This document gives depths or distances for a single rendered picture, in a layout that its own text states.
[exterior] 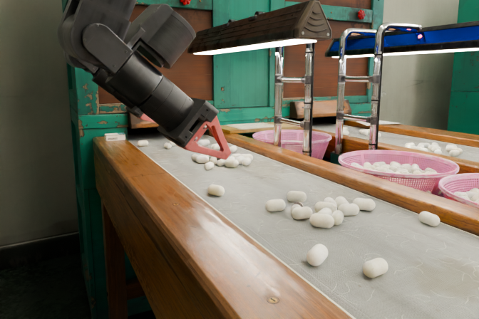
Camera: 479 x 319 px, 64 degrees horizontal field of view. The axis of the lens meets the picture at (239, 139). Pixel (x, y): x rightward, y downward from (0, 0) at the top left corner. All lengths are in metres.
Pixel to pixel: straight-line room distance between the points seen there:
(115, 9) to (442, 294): 0.48
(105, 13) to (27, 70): 1.71
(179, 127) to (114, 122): 0.90
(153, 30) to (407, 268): 0.43
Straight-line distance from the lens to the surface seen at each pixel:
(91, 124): 1.39
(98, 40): 0.47
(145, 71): 0.51
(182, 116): 0.52
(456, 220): 0.69
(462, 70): 3.61
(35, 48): 2.18
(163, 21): 0.52
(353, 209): 0.67
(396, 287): 0.49
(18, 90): 2.18
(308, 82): 1.02
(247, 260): 0.46
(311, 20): 0.76
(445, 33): 1.24
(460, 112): 3.62
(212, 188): 0.75
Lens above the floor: 0.97
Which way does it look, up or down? 10 degrees down
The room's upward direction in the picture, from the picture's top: straight up
